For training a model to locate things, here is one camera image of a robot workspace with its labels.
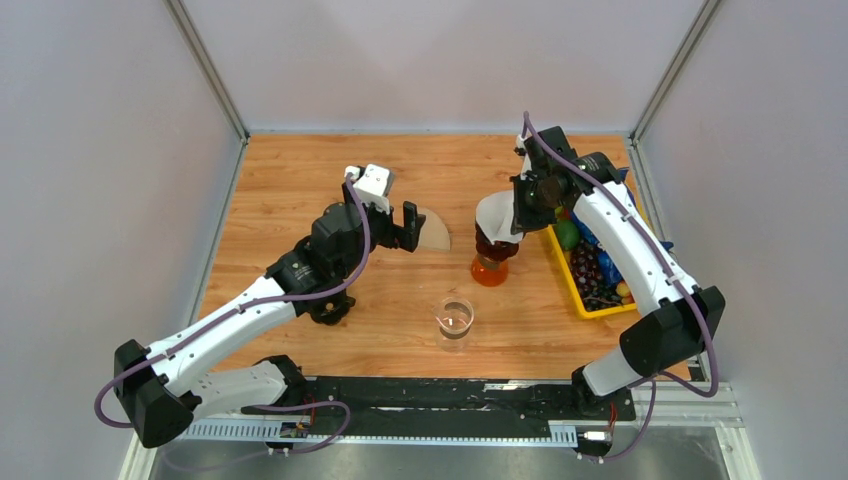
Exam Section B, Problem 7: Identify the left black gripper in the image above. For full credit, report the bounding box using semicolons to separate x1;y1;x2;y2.
336;180;425;280

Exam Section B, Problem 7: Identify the white paper coffee filter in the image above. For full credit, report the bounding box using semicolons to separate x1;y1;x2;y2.
475;190;525;244

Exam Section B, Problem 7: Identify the brown plastic coffee dripper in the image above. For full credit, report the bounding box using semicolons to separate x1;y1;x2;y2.
475;224;519;262

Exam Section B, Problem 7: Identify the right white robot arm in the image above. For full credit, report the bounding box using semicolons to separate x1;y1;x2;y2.
510;121;726;418

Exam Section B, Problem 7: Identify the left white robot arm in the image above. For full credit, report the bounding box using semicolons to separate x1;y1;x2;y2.
105;201;426;448

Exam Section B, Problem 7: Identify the brown paper coffee filter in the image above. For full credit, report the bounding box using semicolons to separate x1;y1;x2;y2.
418;207;452;252

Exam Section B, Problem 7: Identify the olive plastic coffee dripper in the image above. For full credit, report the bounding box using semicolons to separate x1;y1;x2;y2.
308;292;356;326

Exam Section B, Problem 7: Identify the green lime lower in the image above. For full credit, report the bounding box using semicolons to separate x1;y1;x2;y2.
554;219;581;251

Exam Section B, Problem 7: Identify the orange glass carafe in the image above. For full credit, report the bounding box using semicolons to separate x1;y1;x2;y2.
471;255;509;287

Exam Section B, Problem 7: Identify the blue chips bag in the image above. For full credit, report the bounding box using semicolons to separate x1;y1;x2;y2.
570;212;658;287

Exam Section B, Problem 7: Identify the clear glass beaker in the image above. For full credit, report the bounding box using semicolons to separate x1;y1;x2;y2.
432;297;475;353

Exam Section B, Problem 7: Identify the dark grape bunch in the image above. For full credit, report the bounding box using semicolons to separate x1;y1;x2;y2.
569;240;622;311

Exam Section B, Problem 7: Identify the red apples cluster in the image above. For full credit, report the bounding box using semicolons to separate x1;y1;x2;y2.
615;281;634;304

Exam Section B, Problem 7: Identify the yellow plastic tray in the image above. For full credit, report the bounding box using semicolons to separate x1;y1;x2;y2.
543;226;637;320

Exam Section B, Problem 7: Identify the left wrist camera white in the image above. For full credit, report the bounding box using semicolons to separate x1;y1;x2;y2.
345;164;395;214

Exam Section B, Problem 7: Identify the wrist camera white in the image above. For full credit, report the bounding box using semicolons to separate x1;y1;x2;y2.
514;135;532;179
345;164;395;214

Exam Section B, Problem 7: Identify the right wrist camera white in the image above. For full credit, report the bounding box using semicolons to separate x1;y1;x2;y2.
514;135;532;179

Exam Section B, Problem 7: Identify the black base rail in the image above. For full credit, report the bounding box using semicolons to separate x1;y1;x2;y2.
241;376;637;442

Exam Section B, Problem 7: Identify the aluminium frame post right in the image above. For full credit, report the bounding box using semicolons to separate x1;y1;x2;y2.
630;0;724;146

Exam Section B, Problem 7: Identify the aluminium frame post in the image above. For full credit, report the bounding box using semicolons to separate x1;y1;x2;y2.
630;0;724;146
163;0;250;145

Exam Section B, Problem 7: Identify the aluminium frame post left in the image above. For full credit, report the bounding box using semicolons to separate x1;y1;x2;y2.
163;0;250;145

